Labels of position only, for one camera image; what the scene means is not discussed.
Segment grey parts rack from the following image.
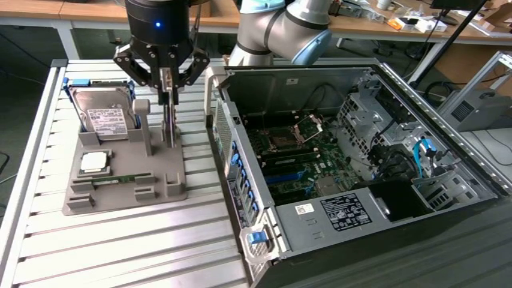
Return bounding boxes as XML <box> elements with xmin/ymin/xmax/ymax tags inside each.
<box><xmin>62</xmin><ymin>98</ymin><xmax>190</xmax><ymax>216</ymax></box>

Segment CPU socket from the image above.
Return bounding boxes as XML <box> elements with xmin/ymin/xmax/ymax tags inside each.
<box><xmin>263</xmin><ymin>127</ymin><xmax>306</xmax><ymax>151</ymax></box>

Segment green motherboard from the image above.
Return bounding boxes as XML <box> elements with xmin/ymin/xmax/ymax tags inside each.
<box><xmin>246</xmin><ymin>115</ymin><xmax>362</xmax><ymax>203</ymax></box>

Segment green RAM stick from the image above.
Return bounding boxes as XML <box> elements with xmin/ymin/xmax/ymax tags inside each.
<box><xmin>91</xmin><ymin>175</ymin><xmax>136</xmax><ymax>184</ymax></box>

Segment black graphics card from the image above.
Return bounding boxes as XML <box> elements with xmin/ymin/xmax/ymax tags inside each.
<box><xmin>159</xmin><ymin>67</ymin><xmax>180</xmax><ymax>149</ymax></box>

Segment blue wire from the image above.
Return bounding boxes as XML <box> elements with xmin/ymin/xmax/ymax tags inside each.
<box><xmin>414</xmin><ymin>137</ymin><xmax>439</xmax><ymax>181</ymax></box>

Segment silver hard disk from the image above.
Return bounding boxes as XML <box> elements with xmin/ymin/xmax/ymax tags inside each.
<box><xmin>71</xmin><ymin>86</ymin><xmax>135</xmax><ymax>142</ymax></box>

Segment black tripod pole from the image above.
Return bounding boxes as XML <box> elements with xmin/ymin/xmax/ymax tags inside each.
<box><xmin>407</xmin><ymin>0</ymin><xmax>491</xmax><ymax>89</ymax></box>

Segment open grey PC case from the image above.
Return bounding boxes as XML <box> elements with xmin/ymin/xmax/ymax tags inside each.
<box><xmin>203</xmin><ymin>58</ymin><xmax>512</xmax><ymax>288</ymax></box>

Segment hard disk drive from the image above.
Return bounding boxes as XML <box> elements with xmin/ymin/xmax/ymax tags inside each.
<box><xmin>63</xmin><ymin>77</ymin><xmax>139</xmax><ymax>134</ymax></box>

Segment wooden desk white legs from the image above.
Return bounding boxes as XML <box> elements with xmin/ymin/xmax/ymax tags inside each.
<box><xmin>0</xmin><ymin>0</ymin><xmax>242</xmax><ymax>59</ymax></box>

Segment aluminium frame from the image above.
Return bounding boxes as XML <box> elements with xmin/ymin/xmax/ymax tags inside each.
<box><xmin>459</xmin><ymin>50</ymin><xmax>512</xmax><ymax>100</ymax></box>

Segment grey metal disk bay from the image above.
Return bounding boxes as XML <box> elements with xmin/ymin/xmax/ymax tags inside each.
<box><xmin>411</xmin><ymin>170</ymin><xmax>498</xmax><ymax>211</ymax></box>

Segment orange box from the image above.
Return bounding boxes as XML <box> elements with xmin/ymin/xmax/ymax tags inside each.
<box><xmin>387</xmin><ymin>16</ymin><xmax>419</xmax><ymax>31</ymax></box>

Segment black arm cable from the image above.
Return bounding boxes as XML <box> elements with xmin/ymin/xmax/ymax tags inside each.
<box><xmin>191</xmin><ymin>4</ymin><xmax>203</xmax><ymax>52</ymax></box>

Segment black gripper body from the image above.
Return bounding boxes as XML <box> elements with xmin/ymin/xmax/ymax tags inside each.
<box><xmin>124</xmin><ymin>0</ymin><xmax>198</xmax><ymax>70</ymax></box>

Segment cluttered wooden desk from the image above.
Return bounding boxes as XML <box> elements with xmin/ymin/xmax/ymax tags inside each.
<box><xmin>330</xmin><ymin>0</ymin><xmax>512</xmax><ymax>85</ymax></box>

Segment grey chipset heatsink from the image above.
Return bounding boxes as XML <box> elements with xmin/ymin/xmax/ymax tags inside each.
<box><xmin>315</xmin><ymin>176</ymin><xmax>346</xmax><ymax>194</ymax></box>

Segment perforated metal drive cage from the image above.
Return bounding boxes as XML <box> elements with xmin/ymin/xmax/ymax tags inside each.
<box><xmin>335</xmin><ymin>91</ymin><xmax>406</xmax><ymax>151</ymax></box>

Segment silver CPU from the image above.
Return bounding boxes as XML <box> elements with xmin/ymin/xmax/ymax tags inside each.
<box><xmin>79</xmin><ymin>152</ymin><xmax>111</xmax><ymax>174</ymax></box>

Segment grey computer tower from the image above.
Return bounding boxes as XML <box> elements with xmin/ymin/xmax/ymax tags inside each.
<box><xmin>438</xmin><ymin>88</ymin><xmax>512</xmax><ymax>133</ymax></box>

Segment grey power supply unit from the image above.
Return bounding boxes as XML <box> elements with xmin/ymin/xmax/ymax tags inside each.
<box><xmin>274</xmin><ymin>187</ymin><xmax>391</xmax><ymax>253</ymax></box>

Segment metal socket cover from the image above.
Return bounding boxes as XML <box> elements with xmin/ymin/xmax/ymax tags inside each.
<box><xmin>291</xmin><ymin>115</ymin><xmax>326</xmax><ymax>142</ymax></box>

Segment black monitor stand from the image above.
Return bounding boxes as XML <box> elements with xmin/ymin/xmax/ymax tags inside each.
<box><xmin>430</xmin><ymin>0</ymin><xmax>459</xmax><ymax>26</ymax></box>

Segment black RAM stick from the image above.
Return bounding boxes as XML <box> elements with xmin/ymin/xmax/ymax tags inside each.
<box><xmin>262</xmin><ymin>152</ymin><xmax>319</xmax><ymax>167</ymax></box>

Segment grey metal drive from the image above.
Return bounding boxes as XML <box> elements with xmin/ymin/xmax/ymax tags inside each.
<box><xmin>331</xmin><ymin>0</ymin><xmax>366</xmax><ymax>17</ymax></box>

